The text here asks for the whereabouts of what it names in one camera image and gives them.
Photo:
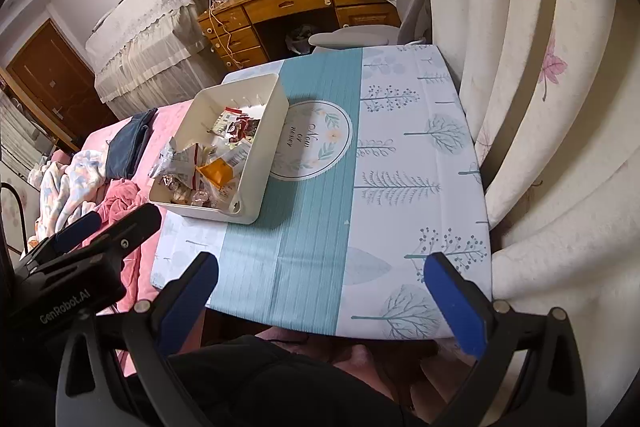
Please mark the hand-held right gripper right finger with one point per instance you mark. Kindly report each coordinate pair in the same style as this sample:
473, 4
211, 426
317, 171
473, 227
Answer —
460, 307

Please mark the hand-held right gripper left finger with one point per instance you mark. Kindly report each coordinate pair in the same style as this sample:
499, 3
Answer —
187, 302

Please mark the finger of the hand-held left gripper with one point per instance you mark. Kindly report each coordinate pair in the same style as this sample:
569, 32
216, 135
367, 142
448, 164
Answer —
125, 237
75, 229

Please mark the grey white crinkled packet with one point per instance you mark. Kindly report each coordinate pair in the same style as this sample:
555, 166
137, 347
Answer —
172, 159

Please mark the orange packet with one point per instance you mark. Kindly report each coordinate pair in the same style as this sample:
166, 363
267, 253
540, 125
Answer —
215, 171

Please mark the red and white packet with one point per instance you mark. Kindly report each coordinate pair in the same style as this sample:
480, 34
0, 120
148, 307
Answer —
227, 119

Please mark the dark chocolate clear packet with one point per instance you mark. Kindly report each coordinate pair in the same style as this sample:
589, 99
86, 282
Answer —
245, 129

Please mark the white plastic bin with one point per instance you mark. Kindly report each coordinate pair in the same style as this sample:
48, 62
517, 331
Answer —
265, 142

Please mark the pink crumpled garment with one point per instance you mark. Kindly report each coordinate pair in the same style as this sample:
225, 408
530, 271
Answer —
122, 202

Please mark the floral blanket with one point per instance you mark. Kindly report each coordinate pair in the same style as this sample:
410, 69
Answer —
75, 182

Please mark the dark blue jeans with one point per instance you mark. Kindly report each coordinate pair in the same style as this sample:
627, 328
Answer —
127, 147

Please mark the tree print tablecloth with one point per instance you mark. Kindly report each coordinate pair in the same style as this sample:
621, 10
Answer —
400, 207

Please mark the person's black shorts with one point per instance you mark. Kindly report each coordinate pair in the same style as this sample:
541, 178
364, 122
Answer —
275, 387

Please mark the pink bedsheet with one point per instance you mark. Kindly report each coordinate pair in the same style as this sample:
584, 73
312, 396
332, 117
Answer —
170, 117

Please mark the brown wooden door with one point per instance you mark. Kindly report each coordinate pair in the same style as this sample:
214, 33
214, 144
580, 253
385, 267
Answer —
45, 72

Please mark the cream curtain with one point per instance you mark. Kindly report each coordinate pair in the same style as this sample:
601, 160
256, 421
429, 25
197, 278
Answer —
550, 132

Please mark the lace-covered cabinet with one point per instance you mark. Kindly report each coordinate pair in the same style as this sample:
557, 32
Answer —
145, 37

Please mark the waste bin with bag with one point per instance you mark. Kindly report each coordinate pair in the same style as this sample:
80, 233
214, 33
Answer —
300, 39

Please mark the wooden desk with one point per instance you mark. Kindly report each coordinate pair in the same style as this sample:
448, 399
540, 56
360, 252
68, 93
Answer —
280, 4

